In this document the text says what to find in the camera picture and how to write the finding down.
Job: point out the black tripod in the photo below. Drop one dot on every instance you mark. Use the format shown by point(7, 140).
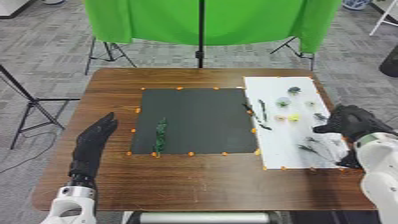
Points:
point(31, 103)

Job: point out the pink flower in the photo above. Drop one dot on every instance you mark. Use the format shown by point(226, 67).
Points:
point(279, 118)

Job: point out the dark mat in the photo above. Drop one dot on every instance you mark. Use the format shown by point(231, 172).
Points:
point(201, 123)

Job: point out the white stand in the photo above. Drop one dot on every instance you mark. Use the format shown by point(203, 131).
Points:
point(384, 16)

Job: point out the pale blue flower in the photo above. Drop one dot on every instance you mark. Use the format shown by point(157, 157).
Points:
point(283, 102)

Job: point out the black backdrop stand legs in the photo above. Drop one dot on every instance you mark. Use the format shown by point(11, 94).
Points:
point(295, 50)
point(109, 50)

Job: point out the yellow flower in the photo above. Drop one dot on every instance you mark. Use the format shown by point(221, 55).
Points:
point(294, 117)

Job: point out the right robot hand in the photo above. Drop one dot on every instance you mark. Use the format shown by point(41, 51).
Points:
point(350, 121)

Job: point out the white sheet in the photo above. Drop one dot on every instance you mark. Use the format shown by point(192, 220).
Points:
point(290, 133)

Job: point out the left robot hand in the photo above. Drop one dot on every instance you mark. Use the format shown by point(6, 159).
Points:
point(91, 146)

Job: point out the white flower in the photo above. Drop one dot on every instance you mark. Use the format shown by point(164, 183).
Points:
point(311, 104)

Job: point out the dark blue flower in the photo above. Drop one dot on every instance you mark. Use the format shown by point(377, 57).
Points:
point(320, 116)

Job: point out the pale grey bar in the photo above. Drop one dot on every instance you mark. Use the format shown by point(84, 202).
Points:
point(201, 218)

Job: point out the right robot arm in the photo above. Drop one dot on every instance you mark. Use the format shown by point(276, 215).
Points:
point(379, 160)

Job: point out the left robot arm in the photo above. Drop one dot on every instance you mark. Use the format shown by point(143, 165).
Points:
point(71, 203)

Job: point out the green sprig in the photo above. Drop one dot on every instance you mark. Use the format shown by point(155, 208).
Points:
point(160, 135)
point(310, 148)

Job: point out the black backdrop pole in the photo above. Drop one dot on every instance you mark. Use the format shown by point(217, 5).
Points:
point(201, 33)

